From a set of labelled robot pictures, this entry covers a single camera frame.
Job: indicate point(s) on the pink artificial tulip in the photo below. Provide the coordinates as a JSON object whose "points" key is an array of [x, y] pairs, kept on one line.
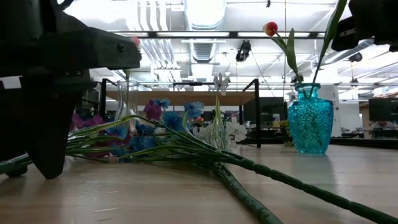
{"points": [[136, 40]]}

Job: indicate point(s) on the wooden shelf with black legs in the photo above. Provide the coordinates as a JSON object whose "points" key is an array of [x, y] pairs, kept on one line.
{"points": [[186, 97]]}

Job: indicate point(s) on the blue patterned glass vase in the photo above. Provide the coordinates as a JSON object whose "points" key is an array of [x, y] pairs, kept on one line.
{"points": [[311, 124]]}

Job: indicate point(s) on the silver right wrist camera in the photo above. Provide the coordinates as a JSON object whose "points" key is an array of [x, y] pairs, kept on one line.
{"points": [[349, 31]]}

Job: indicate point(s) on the purple artificial flower bunch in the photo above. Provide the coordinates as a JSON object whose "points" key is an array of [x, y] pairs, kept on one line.
{"points": [[152, 110]]}

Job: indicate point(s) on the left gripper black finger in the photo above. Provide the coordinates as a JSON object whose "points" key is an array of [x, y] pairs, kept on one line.
{"points": [[12, 124], [49, 133]]}

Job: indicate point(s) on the clear glass vase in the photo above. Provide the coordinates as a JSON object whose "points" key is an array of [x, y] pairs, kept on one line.
{"points": [[127, 93]]}

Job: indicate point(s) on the dark red artificial tulip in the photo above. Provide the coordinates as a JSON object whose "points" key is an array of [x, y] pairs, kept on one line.
{"points": [[332, 25]]}

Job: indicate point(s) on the black aluminium table frame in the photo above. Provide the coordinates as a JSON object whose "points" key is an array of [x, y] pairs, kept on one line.
{"points": [[363, 143]]}

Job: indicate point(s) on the white artificial flower bunch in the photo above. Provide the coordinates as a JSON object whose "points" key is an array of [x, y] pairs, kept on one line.
{"points": [[237, 130]]}

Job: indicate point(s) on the orange artificial tulip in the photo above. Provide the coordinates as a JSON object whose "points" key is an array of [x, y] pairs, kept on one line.
{"points": [[270, 28]]}

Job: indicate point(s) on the blue artificial flower bunch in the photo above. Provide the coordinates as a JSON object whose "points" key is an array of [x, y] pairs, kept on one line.
{"points": [[172, 121]]}

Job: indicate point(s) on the white round column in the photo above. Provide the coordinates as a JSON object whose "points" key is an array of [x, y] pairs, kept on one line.
{"points": [[337, 124]]}

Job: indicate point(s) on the black hanging lamp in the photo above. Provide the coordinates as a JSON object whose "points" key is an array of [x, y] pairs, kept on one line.
{"points": [[355, 57]]}

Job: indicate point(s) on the black overhead camera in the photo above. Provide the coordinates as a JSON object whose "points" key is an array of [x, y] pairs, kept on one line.
{"points": [[244, 49]]}

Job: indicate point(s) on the black computer monitor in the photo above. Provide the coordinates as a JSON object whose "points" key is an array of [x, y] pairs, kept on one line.
{"points": [[382, 109], [270, 107]]}

